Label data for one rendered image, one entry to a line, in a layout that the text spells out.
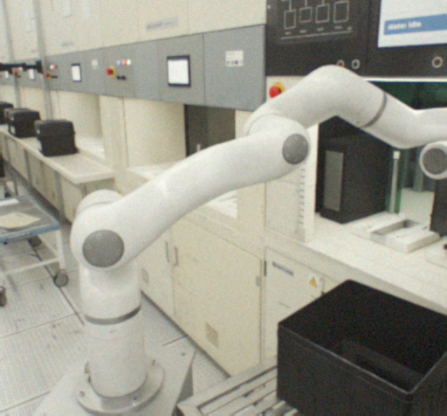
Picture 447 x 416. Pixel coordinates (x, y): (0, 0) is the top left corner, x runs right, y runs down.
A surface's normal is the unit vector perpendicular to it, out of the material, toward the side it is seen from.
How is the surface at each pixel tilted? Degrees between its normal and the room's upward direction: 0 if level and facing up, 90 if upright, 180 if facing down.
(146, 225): 86
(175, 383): 0
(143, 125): 90
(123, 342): 90
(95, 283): 29
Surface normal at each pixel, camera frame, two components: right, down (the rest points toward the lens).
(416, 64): -0.82, 0.17
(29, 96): 0.57, 0.22
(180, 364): -0.02, -0.96
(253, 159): -0.42, 0.40
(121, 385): 0.34, 0.25
